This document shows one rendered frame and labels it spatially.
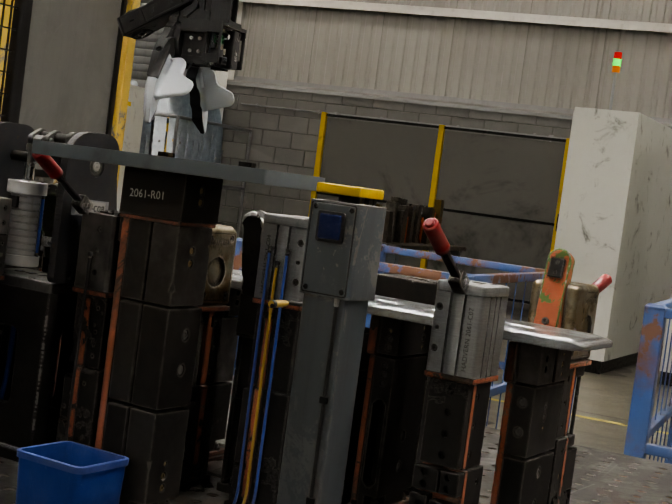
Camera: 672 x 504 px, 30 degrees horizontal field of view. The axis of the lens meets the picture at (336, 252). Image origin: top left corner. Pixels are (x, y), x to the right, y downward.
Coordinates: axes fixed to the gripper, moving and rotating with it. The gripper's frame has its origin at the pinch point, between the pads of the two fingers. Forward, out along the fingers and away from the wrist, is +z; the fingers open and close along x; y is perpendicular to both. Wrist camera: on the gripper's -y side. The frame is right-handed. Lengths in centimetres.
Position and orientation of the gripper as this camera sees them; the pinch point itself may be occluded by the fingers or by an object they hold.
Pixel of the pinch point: (170, 129)
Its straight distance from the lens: 162.1
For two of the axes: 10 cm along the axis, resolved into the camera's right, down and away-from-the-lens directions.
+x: 3.5, 0.0, 9.4
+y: 9.3, 1.4, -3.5
